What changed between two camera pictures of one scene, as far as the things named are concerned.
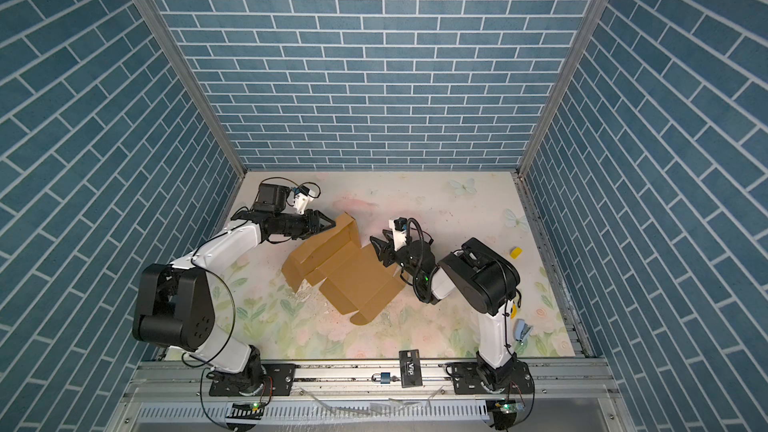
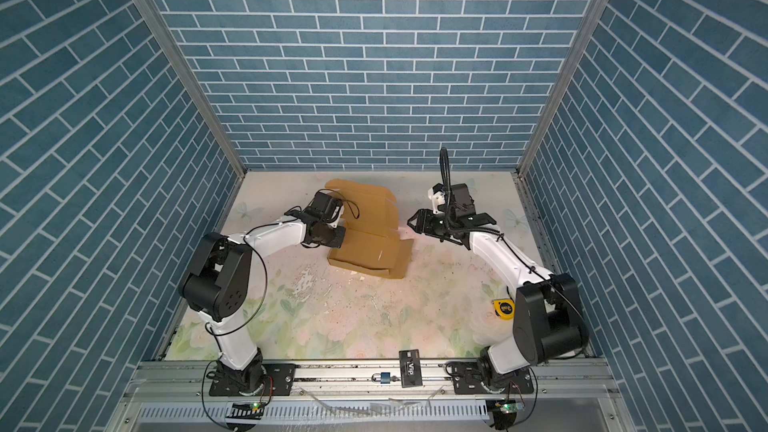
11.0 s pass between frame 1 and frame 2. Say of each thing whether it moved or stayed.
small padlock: stayed
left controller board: stayed
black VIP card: stayed
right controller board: stayed
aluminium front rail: stayed
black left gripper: moved
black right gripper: moved
